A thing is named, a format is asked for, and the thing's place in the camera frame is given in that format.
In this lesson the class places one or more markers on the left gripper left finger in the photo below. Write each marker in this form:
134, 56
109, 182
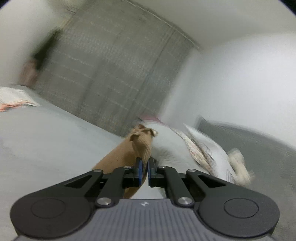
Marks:
113, 186

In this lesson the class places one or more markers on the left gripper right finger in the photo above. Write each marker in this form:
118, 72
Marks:
169, 179

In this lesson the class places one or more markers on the tan knit sweater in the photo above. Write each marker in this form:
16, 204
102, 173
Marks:
137, 144

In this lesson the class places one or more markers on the grey folded duvet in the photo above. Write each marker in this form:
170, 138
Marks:
169, 149

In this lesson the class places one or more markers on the white printed pillow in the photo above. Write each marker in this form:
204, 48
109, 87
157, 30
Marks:
218, 159

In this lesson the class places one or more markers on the cream plush toy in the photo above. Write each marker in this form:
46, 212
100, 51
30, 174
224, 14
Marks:
242, 176

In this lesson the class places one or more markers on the grey quilted headboard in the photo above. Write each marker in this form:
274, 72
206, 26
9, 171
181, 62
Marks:
272, 161

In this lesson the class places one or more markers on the grey star curtain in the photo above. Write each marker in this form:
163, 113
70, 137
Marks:
112, 63

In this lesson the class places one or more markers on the open book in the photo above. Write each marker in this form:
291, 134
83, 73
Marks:
15, 98

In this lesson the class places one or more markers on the pink hanging garment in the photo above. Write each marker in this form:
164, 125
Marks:
29, 74

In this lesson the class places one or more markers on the dark hanging garment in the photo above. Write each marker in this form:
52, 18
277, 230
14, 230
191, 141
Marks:
41, 53

